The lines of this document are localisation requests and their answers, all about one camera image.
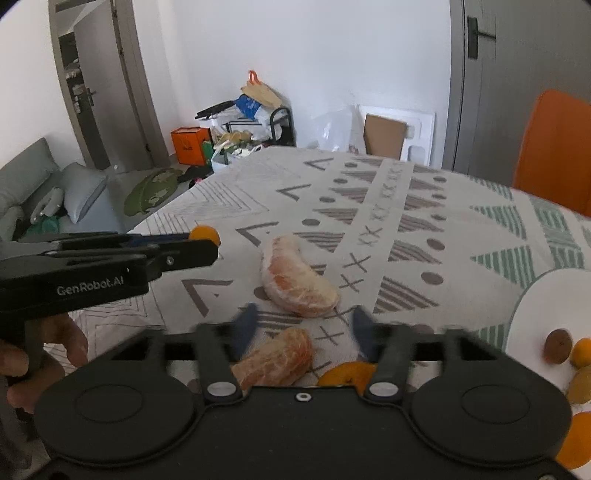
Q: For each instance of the brown cardboard piece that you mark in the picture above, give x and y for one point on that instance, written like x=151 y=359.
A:
x=383 y=136

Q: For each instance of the patterned white tablecloth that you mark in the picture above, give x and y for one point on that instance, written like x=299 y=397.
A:
x=415 y=207

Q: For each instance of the grey sofa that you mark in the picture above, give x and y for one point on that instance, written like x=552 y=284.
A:
x=27 y=170

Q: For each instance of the open grey door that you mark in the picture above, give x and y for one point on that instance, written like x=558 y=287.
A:
x=134 y=92

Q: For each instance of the white plate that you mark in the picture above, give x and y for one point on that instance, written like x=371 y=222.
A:
x=538 y=314

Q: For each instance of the blue white bag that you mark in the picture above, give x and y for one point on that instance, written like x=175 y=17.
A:
x=247 y=107

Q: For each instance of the green box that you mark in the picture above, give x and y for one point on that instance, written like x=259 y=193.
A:
x=207 y=154

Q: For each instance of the small orange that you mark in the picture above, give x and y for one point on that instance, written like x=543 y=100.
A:
x=582 y=353
x=207 y=233

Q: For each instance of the yellow-green round fruit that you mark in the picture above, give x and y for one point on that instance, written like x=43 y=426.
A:
x=581 y=387

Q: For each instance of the green rug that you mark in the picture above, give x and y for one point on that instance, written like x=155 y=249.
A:
x=152 y=191

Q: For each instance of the black shoe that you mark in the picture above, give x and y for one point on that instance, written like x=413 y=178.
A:
x=196 y=177

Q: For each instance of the large orange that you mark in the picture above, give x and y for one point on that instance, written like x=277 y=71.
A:
x=576 y=441
x=344 y=374

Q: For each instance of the peeled pomelo segment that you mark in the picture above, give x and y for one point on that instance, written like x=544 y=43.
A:
x=277 y=360
x=295 y=281

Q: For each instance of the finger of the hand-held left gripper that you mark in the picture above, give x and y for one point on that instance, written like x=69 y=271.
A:
x=184 y=258
x=101 y=240

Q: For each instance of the grey pillow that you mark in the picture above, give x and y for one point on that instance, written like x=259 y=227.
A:
x=83 y=191

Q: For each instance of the person's left hand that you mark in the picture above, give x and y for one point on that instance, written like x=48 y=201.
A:
x=64 y=341

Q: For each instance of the dark red lychee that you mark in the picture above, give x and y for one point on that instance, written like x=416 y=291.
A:
x=557 y=346

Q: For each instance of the white foam board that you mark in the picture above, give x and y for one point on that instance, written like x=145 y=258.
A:
x=420 y=134

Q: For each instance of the orange chair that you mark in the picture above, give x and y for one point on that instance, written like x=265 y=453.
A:
x=558 y=152

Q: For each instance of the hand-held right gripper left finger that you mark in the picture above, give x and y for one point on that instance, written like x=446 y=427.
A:
x=244 y=332

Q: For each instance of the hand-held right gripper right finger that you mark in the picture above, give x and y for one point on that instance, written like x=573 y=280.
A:
x=362 y=332

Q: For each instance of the orange box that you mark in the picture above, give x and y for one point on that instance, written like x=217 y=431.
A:
x=189 y=145

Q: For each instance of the brown paper bag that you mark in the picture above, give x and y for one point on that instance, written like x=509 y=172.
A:
x=261 y=92

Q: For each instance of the clear plastic bag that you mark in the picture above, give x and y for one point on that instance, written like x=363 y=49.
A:
x=334 y=131

